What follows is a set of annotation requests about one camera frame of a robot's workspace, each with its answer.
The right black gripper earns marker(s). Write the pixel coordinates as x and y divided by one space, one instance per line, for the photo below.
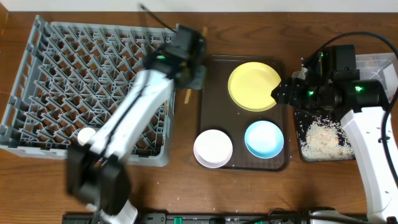
288 94

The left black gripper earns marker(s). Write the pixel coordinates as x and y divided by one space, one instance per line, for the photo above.
199 73

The wooden chopstick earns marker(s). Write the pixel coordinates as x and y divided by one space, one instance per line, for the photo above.
204 31
187 96

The yellow round plate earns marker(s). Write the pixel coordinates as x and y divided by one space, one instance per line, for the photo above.
250 86

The light blue bowl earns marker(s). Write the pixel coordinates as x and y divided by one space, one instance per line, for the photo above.
264 139

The rice food scraps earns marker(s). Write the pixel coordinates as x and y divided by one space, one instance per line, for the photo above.
324 140

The white paper cup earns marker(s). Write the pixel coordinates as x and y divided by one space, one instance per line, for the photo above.
85 134

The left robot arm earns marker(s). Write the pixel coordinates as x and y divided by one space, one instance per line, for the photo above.
96 171

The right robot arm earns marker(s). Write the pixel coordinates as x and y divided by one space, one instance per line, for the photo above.
370 133

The black rectangular tray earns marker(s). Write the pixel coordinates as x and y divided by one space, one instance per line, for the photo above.
302 122

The dark brown serving tray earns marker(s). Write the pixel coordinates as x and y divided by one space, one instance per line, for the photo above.
219 111

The white round bowl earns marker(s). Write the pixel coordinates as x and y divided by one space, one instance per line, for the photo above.
213 148

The clear plastic bin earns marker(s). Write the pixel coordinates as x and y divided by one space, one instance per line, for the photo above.
376 68

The grey plastic dish rack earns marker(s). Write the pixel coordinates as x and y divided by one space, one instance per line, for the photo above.
71 76

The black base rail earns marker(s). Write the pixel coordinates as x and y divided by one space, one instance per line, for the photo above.
163 218

